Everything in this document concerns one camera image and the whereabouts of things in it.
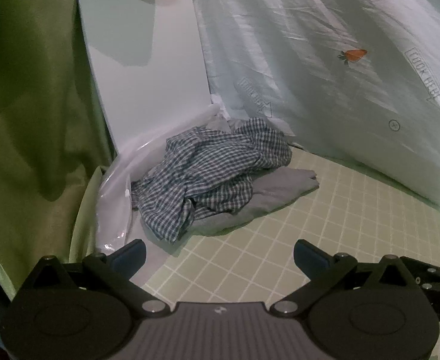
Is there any green cloth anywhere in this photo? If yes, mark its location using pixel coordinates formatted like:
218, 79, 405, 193
0, 0, 116, 302

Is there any grey garment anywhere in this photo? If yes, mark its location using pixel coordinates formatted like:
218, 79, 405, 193
190, 118, 320, 238

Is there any pale carrot print quilt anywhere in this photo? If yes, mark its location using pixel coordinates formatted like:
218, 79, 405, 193
190, 0, 440, 214

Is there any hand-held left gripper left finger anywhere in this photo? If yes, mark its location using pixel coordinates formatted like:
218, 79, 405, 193
17, 239, 170, 316

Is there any clear plastic bag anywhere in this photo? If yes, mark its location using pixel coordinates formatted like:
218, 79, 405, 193
96, 105, 232, 257

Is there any blue white checked shirt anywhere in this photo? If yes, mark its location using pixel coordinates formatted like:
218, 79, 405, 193
130, 117, 294, 244

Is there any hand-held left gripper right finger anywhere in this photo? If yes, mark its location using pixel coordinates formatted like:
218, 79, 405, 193
273, 239, 421, 317

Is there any white board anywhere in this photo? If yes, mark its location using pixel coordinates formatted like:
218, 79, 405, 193
77, 0, 215, 156

